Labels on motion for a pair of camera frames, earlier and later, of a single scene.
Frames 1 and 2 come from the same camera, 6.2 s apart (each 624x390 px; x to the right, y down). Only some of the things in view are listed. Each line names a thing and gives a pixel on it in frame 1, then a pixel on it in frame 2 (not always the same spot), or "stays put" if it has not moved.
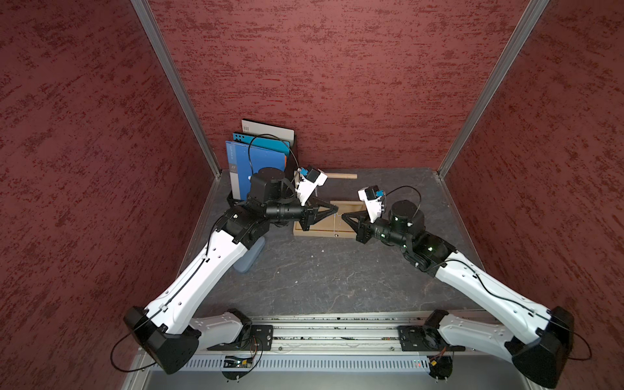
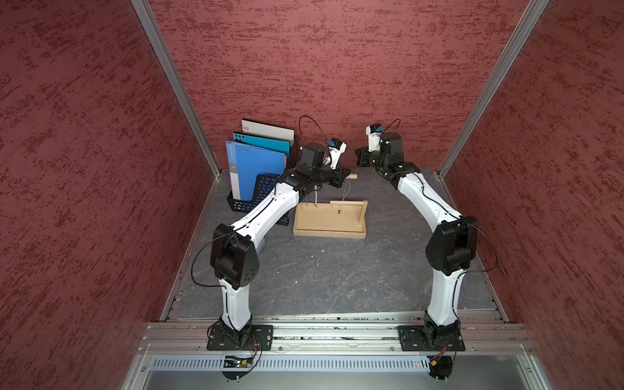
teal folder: (279, 145) stays put
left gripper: (311, 214) to (339, 174)
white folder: (255, 128) stays put
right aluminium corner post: (529, 21) stays put
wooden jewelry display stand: (334, 226) stays put
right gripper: (361, 227) to (362, 153)
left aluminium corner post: (176, 80) stays put
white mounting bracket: (374, 201) to (374, 132)
